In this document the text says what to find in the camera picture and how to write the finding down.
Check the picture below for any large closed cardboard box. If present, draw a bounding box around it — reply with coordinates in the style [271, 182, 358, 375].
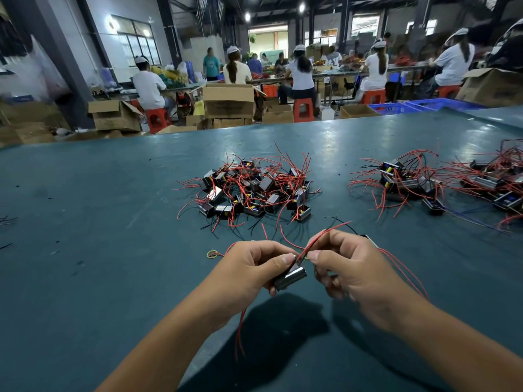
[202, 84, 256, 119]

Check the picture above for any person's right forearm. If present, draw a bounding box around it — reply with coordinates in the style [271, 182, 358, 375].
[396, 293, 523, 392]

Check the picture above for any tilted cardboard box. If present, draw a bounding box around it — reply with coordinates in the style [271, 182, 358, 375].
[458, 68, 523, 108]

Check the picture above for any central pile of wired modules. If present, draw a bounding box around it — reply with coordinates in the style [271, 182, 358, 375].
[177, 146, 320, 242]

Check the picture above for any person's left forearm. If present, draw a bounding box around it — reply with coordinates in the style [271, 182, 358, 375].
[96, 302, 238, 392]

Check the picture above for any person's left hand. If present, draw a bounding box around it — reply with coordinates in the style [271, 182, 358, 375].
[200, 241, 297, 330]

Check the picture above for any low cardboard box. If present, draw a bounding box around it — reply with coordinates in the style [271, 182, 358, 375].
[262, 103, 295, 124]

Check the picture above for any shallow cardboard box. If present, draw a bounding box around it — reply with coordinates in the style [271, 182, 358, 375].
[340, 104, 379, 119]

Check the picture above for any loose black wire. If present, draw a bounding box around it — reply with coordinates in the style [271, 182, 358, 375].
[0, 213, 19, 250]

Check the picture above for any person's right hand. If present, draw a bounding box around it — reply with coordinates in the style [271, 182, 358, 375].
[306, 230, 419, 325]

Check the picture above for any open cardboard box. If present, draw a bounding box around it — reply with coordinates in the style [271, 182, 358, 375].
[88, 99, 144, 131]

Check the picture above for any blue plastic crate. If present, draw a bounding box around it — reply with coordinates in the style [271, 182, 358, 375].
[369, 102, 422, 115]
[406, 97, 483, 111]

